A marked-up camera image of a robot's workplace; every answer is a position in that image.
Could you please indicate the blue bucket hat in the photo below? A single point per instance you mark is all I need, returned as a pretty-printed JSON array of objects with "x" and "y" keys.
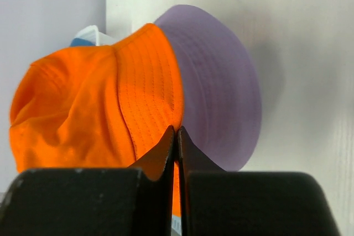
[{"x": 82, "y": 42}]

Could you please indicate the purple bucket hat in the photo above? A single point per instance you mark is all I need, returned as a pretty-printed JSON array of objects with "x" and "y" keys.
[{"x": 222, "y": 98}]

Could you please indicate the white plastic basket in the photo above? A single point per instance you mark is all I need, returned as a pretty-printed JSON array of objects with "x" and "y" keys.
[{"x": 92, "y": 32}]

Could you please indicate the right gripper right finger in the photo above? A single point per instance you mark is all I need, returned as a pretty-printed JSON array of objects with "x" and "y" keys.
[{"x": 219, "y": 202}]

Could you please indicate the orange bucket hat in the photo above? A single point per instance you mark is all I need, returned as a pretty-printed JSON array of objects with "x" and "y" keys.
[{"x": 97, "y": 106}]

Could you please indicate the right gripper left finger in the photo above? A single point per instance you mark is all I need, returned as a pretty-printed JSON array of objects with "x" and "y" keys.
[{"x": 94, "y": 201}]

